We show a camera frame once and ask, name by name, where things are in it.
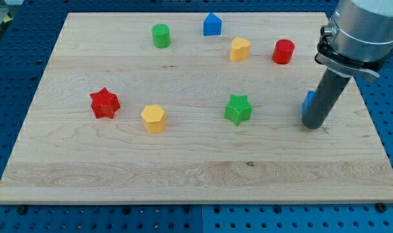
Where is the blue cube block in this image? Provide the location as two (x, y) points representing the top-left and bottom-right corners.
(302, 91), (315, 116)

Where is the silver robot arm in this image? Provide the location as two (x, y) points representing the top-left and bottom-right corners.
(315, 0), (393, 82)

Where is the yellow hexagon block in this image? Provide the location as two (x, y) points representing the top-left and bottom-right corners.
(141, 104), (166, 133)

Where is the green star block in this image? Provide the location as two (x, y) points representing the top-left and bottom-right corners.
(224, 94), (253, 126)

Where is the wooden board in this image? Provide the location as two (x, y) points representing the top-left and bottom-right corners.
(0, 13), (393, 205)

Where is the yellow heart block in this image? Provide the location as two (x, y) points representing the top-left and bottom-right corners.
(230, 38), (251, 61)

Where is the green cylinder block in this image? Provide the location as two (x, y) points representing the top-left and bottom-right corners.
(152, 24), (170, 49)

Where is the red star block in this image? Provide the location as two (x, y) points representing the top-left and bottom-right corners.
(90, 87), (120, 119)

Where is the blue pentagon house block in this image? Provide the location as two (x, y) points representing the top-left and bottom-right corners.
(203, 12), (222, 36)

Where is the red cylinder block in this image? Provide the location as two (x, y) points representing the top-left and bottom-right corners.
(272, 39), (295, 65)

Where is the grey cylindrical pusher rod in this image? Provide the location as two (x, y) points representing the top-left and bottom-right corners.
(302, 69), (351, 129)

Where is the black bolt front left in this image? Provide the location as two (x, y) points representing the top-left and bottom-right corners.
(16, 205), (28, 215)

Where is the black bolt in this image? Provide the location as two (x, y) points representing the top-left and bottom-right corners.
(375, 203), (388, 213)
(16, 205), (28, 215)

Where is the black bolt front right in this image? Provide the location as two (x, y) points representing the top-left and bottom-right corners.
(375, 203), (388, 213)

